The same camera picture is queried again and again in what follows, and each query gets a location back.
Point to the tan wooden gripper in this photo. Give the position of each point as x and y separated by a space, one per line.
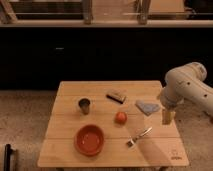
167 116

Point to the metal fork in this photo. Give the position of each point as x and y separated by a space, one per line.
133 140

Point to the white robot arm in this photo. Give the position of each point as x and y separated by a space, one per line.
185 82

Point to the dark metal cup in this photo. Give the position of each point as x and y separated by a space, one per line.
84 105

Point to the blue folded cloth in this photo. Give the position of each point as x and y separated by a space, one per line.
147 108

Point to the orange tomato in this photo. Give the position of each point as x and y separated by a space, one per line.
121 118

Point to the wooden folding table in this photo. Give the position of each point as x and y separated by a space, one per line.
162 146

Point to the black and tan brush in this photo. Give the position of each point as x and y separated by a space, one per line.
116 96

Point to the red bowl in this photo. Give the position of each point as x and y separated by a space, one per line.
89 140

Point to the black object at floor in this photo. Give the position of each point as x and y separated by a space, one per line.
8 151

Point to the wooden shelf frame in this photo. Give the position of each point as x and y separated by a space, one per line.
106 13

